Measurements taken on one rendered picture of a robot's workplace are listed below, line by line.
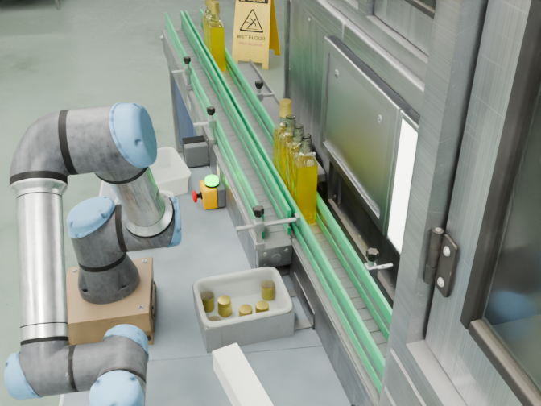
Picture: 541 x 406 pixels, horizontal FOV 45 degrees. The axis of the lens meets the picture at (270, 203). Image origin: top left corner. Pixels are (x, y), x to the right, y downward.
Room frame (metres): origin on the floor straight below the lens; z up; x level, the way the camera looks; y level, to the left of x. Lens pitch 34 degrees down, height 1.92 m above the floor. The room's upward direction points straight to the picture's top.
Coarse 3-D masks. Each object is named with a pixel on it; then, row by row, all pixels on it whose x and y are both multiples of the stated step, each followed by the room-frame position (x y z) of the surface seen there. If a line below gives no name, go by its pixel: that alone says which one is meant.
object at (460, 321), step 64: (448, 0) 0.49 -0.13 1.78; (512, 0) 0.44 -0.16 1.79; (448, 64) 0.47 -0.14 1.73; (512, 64) 0.43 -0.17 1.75; (448, 128) 0.47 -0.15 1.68; (512, 128) 0.41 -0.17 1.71; (448, 192) 0.47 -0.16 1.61; (512, 192) 0.40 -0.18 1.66; (448, 256) 0.45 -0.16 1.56; (512, 256) 0.39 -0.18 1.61; (448, 320) 0.44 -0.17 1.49; (512, 320) 0.37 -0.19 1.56; (384, 384) 0.50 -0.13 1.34; (448, 384) 0.42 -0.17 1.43; (512, 384) 0.34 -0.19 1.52
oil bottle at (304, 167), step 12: (300, 156) 1.45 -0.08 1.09; (312, 156) 1.45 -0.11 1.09; (300, 168) 1.44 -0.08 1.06; (312, 168) 1.44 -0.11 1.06; (300, 180) 1.44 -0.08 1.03; (312, 180) 1.44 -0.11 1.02; (300, 192) 1.44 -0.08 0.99; (312, 192) 1.44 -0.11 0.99; (300, 204) 1.44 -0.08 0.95; (312, 204) 1.45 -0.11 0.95; (312, 216) 1.45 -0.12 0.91
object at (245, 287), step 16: (240, 272) 1.29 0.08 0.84; (256, 272) 1.29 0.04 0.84; (272, 272) 1.29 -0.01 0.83; (208, 288) 1.25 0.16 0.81; (224, 288) 1.27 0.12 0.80; (240, 288) 1.28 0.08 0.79; (256, 288) 1.29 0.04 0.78; (240, 304) 1.24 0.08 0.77; (272, 304) 1.24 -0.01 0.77; (288, 304) 1.17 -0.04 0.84; (208, 320) 1.11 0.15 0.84; (224, 320) 1.11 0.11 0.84; (240, 320) 1.11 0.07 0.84
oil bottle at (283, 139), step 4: (284, 132) 1.58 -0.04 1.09; (280, 136) 1.58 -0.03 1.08; (284, 136) 1.56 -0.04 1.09; (288, 136) 1.56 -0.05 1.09; (292, 136) 1.56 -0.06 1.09; (280, 140) 1.57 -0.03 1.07; (284, 140) 1.55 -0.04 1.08; (288, 140) 1.55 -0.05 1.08; (292, 140) 1.55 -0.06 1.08; (280, 144) 1.57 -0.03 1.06; (284, 144) 1.55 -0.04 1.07; (280, 148) 1.57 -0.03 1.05; (284, 148) 1.55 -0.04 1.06; (280, 152) 1.57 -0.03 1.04; (284, 152) 1.55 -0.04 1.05; (280, 156) 1.57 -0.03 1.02; (284, 156) 1.55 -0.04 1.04; (280, 160) 1.57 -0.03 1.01; (284, 160) 1.55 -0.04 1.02; (280, 164) 1.57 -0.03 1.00; (284, 164) 1.55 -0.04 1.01; (280, 168) 1.57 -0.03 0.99; (284, 168) 1.55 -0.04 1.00; (280, 172) 1.57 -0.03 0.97; (284, 172) 1.55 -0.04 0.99; (284, 176) 1.55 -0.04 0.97; (284, 180) 1.55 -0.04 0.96
